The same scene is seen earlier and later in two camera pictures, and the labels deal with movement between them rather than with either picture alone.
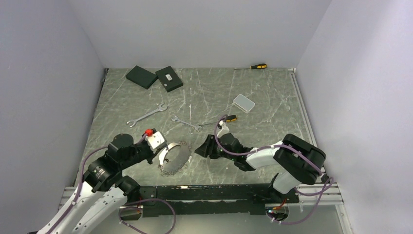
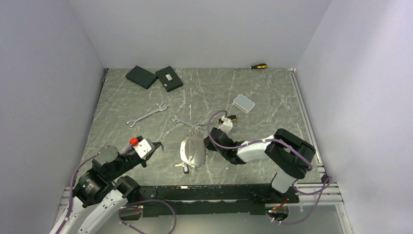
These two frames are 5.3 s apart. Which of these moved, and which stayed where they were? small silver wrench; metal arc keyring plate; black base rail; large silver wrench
Moved: metal arc keyring plate
Stayed: small silver wrench; large silver wrench; black base rail
